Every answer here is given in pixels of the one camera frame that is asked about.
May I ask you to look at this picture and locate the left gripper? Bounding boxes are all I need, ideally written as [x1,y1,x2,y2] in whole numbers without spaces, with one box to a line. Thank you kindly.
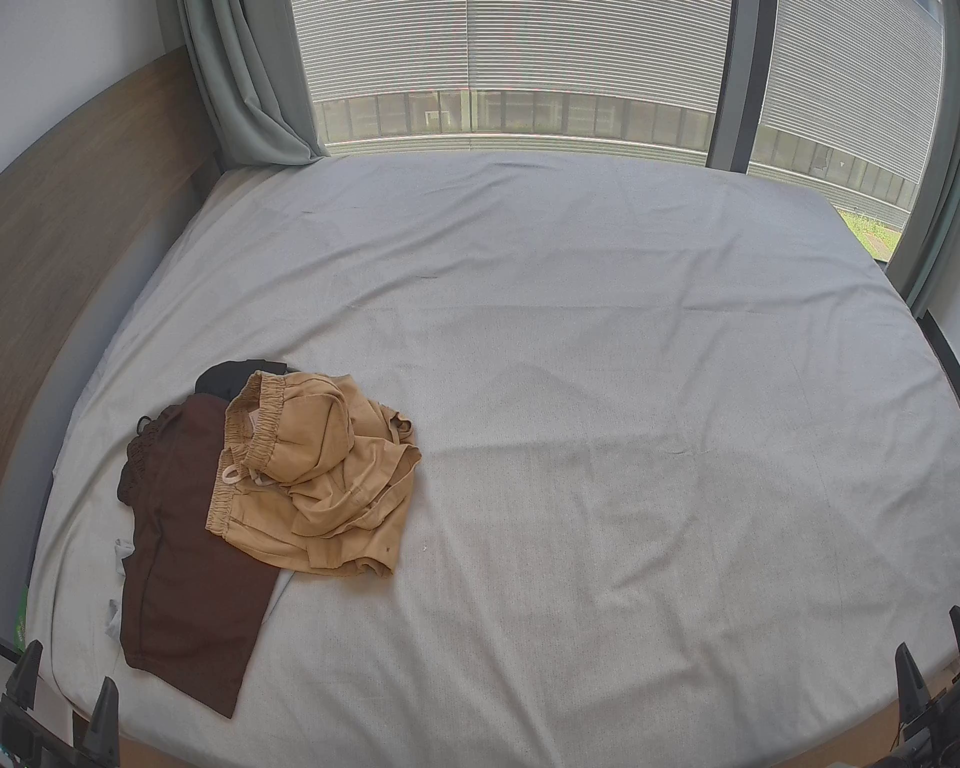
[0,639,125,768]

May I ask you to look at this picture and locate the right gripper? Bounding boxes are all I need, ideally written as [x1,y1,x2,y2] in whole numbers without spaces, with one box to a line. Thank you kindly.
[894,606,960,768]

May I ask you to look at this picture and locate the tan shorts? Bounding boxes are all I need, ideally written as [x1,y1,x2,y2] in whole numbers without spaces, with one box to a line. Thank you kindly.
[205,369,423,579]

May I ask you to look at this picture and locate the bed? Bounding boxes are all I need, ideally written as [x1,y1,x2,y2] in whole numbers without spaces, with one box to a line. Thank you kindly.
[0,43,960,760]

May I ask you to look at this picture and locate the white garment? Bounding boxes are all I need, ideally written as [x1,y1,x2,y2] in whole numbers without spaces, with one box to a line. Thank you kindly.
[105,536,138,640]

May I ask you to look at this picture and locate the brown garment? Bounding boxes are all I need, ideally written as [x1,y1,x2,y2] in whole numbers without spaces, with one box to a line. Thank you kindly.
[116,395,282,720]

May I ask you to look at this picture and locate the black garment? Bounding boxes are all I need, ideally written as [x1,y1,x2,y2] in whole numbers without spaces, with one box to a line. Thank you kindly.
[193,360,290,402]

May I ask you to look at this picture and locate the window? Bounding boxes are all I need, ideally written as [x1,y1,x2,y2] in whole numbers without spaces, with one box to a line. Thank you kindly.
[288,0,960,320]

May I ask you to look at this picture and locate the grey-green curtain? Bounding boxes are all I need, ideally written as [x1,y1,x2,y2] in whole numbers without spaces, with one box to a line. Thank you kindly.
[177,0,330,168]

